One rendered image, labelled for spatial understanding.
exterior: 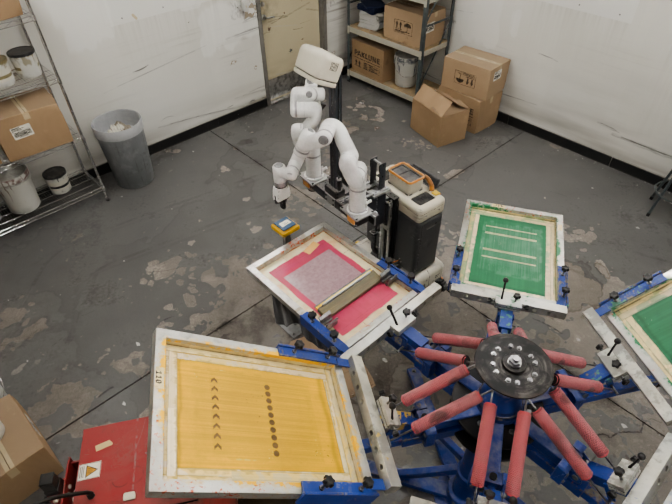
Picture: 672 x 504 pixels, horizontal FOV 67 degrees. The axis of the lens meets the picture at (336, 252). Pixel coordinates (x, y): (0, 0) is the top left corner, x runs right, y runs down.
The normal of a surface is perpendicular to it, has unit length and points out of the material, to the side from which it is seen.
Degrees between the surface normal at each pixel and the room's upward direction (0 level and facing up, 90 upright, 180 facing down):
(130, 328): 0
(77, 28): 90
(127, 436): 0
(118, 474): 0
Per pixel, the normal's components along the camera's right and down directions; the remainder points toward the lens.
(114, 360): -0.01, -0.73
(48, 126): 0.65, 0.51
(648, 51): -0.73, 0.47
